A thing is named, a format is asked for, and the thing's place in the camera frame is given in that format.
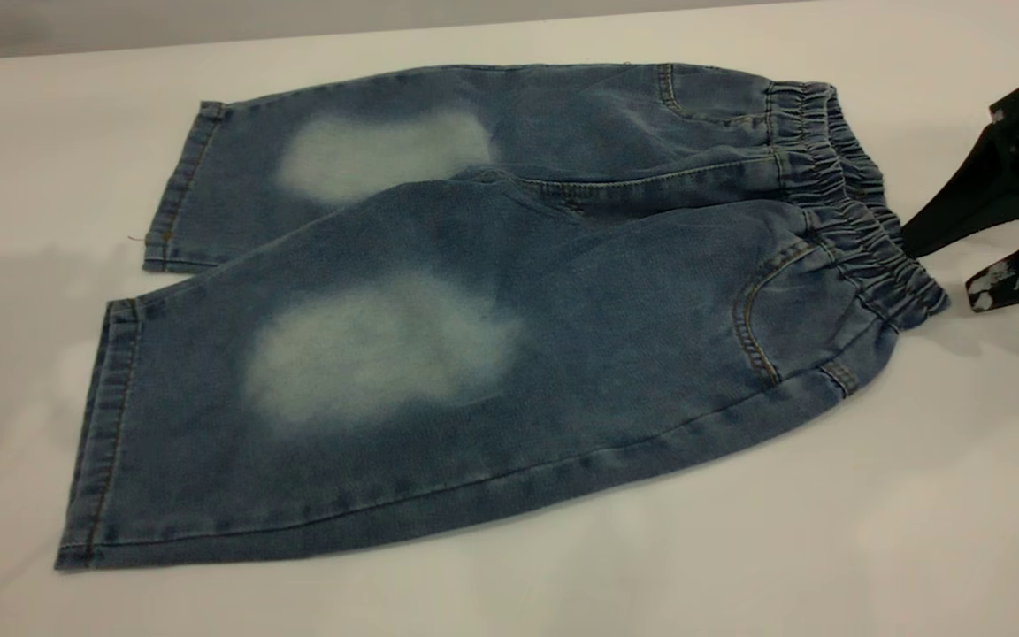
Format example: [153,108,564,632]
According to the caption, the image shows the blue denim shorts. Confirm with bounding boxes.
[54,62,951,572]

